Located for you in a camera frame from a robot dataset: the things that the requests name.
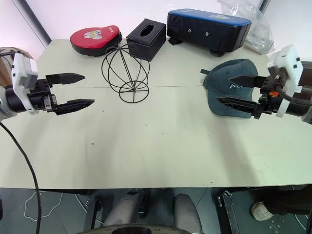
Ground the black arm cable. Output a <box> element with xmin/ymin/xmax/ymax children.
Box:
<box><xmin>273</xmin><ymin>77</ymin><xmax>312</xmax><ymax>106</ymax></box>
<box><xmin>0</xmin><ymin>121</ymin><xmax>41</xmax><ymax>234</ymax></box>

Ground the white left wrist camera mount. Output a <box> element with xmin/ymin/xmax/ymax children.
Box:
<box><xmin>11</xmin><ymin>52</ymin><xmax>39</xmax><ymax>116</ymax></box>

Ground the black leather tissue box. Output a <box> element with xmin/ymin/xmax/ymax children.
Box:
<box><xmin>126</xmin><ymin>18</ymin><xmax>167</xmax><ymax>62</ymax></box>

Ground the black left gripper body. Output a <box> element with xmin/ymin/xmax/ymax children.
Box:
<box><xmin>27</xmin><ymin>78</ymin><xmax>59</xmax><ymax>114</ymax></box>

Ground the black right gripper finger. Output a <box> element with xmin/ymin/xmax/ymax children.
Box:
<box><xmin>215</xmin><ymin>96</ymin><xmax>258</xmax><ymax>115</ymax></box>
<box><xmin>227</xmin><ymin>75</ymin><xmax>266</xmax><ymax>89</ymax></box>

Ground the dark trouser leg of bystander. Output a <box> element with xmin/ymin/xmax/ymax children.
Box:
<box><xmin>251</xmin><ymin>184</ymin><xmax>312</xmax><ymax>216</ymax></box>

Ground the red and black focus pad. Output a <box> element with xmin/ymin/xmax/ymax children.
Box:
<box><xmin>70</xmin><ymin>24</ymin><xmax>123</xmax><ymax>58</ymax></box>

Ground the black metal table bracket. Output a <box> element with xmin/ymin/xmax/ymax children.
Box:
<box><xmin>217</xmin><ymin>191</ymin><xmax>242</xmax><ymax>234</ymax></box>
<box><xmin>85</xmin><ymin>198</ymin><xmax>102</xmax><ymax>230</ymax></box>

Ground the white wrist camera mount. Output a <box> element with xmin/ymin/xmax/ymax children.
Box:
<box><xmin>11</xmin><ymin>52</ymin><xmax>39</xmax><ymax>116</ymax></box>
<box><xmin>267</xmin><ymin>43</ymin><xmax>304</xmax><ymax>118</ymax></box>

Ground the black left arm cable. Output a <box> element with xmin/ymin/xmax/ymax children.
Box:
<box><xmin>0</xmin><ymin>121</ymin><xmax>41</xmax><ymax>234</ymax></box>

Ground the blue and black padded case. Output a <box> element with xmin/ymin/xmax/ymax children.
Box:
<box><xmin>166</xmin><ymin>9</ymin><xmax>253</xmax><ymax>58</ymax></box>

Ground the white sneaker of bystander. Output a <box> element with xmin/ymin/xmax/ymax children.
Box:
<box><xmin>251</xmin><ymin>201</ymin><xmax>275</xmax><ymax>221</ymax></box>

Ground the grey robot right leg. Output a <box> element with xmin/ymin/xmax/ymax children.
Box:
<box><xmin>172</xmin><ymin>193</ymin><xmax>203</xmax><ymax>234</ymax></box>

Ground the grey robot leg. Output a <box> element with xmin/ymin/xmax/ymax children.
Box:
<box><xmin>104</xmin><ymin>190</ymin><xmax>147</xmax><ymax>228</ymax></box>
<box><xmin>172</xmin><ymin>193</ymin><xmax>203</xmax><ymax>234</ymax></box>

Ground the teal denim baseball cap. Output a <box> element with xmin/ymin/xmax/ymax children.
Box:
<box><xmin>200</xmin><ymin>58</ymin><xmax>259</xmax><ymax>119</ymax></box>

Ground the grey robot left leg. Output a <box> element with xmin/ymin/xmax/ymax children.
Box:
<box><xmin>104</xmin><ymin>190</ymin><xmax>147</xmax><ymax>228</ymax></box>

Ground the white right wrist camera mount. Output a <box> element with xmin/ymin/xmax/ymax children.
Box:
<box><xmin>267</xmin><ymin>43</ymin><xmax>304</xmax><ymax>118</ymax></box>

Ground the dark rounded robot waist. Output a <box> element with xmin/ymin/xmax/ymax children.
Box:
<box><xmin>82</xmin><ymin>223</ymin><xmax>187</xmax><ymax>234</ymax></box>

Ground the clear plastic bag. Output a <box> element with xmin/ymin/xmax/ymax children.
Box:
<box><xmin>216</xmin><ymin>0</ymin><xmax>278</xmax><ymax>55</ymax></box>

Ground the black wire hat stand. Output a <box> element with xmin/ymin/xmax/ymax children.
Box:
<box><xmin>101</xmin><ymin>45</ymin><xmax>150</xmax><ymax>104</ymax></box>

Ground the thin white floor cable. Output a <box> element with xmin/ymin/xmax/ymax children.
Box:
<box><xmin>23</xmin><ymin>192</ymin><xmax>62</xmax><ymax>218</ymax></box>

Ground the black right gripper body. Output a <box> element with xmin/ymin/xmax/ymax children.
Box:
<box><xmin>253</xmin><ymin>76</ymin><xmax>286</xmax><ymax>120</ymax></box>

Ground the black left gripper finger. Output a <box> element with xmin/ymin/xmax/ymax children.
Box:
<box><xmin>54</xmin><ymin>98</ymin><xmax>96</xmax><ymax>116</ymax></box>
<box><xmin>45</xmin><ymin>72</ymin><xmax>86</xmax><ymax>88</ymax></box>

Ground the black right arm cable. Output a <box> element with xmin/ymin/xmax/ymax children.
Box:
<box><xmin>273</xmin><ymin>77</ymin><xmax>312</xmax><ymax>106</ymax></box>

